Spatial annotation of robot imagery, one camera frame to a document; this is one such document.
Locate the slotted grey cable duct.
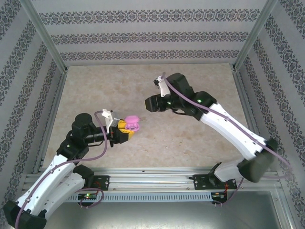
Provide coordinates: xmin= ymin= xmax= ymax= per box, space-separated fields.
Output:
xmin=64 ymin=192 xmax=213 ymax=203

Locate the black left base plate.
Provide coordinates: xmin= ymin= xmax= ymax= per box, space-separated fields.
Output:
xmin=92 ymin=175 xmax=111 ymax=192

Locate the aluminium side rail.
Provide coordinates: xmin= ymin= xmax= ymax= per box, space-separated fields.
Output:
xmin=232 ymin=69 xmax=283 ymax=174
xmin=32 ymin=70 xmax=70 ymax=174

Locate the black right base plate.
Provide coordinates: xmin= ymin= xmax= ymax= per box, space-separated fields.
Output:
xmin=192 ymin=174 xmax=239 ymax=191

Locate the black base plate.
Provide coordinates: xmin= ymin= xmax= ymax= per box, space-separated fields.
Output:
xmin=92 ymin=175 xmax=111 ymax=192
xmin=192 ymin=174 xmax=239 ymax=191

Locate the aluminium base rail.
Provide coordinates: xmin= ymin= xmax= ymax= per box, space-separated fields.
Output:
xmin=23 ymin=167 xmax=284 ymax=192

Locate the circuit board with green light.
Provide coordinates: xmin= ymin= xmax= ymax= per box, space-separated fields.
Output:
xmin=78 ymin=193 xmax=99 ymax=201

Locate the aluminium frame post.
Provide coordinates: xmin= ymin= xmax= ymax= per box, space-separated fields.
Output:
xmin=232 ymin=0 xmax=283 ymax=71
xmin=20 ymin=0 xmax=69 ymax=72

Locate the pink earbud charging case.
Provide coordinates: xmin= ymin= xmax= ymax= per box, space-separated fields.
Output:
xmin=125 ymin=115 xmax=142 ymax=132

